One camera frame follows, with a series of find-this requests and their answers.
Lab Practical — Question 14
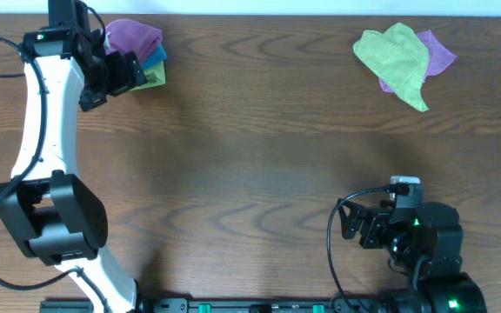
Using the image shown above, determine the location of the folded blue cloth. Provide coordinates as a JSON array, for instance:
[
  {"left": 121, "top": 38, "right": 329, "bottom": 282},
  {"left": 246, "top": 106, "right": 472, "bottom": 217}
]
[{"left": 142, "top": 44, "right": 167, "bottom": 70}]

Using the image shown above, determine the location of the purple microfiber cloth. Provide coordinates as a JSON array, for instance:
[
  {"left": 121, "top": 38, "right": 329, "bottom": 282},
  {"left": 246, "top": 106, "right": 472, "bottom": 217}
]
[{"left": 105, "top": 19, "right": 163, "bottom": 63}]

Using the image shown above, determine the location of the crumpled green cloth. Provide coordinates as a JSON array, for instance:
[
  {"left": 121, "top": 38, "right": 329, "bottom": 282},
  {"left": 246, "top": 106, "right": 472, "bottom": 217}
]
[{"left": 353, "top": 23, "right": 429, "bottom": 112}]

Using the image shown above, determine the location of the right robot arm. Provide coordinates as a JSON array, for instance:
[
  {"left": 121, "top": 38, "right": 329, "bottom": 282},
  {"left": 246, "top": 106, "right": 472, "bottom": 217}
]
[{"left": 337, "top": 196, "right": 487, "bottom": 312}]

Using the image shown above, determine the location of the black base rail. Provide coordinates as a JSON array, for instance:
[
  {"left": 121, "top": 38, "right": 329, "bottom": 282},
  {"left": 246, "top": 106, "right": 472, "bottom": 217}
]
[{"left": 39, "top": 296, "right": 391, "bottom": 313}]

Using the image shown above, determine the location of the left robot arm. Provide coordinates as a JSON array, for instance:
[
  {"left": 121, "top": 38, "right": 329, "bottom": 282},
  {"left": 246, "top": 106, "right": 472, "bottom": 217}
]
[{"left": 0, "top": 0, "right": 145, "bottom": 312}]

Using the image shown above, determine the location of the folded green cloth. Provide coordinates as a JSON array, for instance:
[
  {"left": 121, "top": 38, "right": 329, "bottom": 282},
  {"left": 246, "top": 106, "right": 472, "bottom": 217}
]
[{"left": 133, "top": 61, "right": 166, "bottom": 90}]

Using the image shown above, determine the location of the left black cable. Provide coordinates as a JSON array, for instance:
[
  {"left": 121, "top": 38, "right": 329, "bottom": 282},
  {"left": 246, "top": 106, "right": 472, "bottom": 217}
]
[{"left": 0, "top": 6, "right": 112, "bottom": 313}]

